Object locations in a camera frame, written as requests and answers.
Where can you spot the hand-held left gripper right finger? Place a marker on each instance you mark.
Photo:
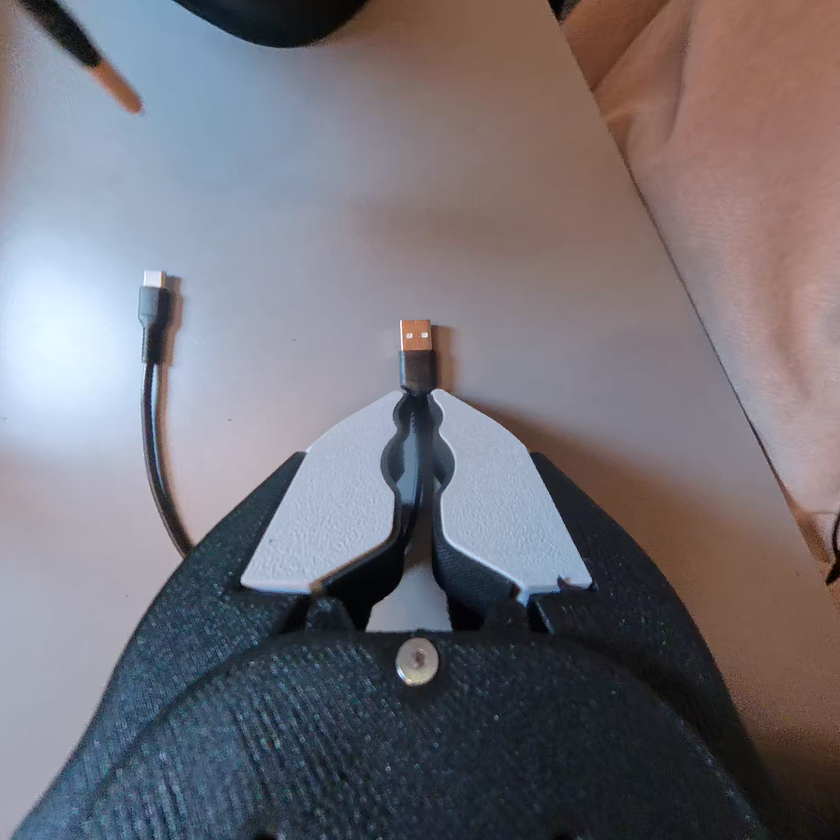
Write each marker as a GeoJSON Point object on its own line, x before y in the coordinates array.
{"type": "Point", "coordinates": [505, 512]}

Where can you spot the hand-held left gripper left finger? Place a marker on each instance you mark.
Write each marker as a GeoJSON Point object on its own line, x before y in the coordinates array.
{"type": "Point", "coordinates": [328, 512]}

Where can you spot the person's beige hoodie torso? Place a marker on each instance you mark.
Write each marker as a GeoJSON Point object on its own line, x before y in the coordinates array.
{"type": "Point", "coordinates": [735, 197]}

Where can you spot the black textured armrest pad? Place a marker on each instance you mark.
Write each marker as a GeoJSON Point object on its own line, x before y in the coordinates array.
{"type": "Point", "coordinates": [275, 19]}

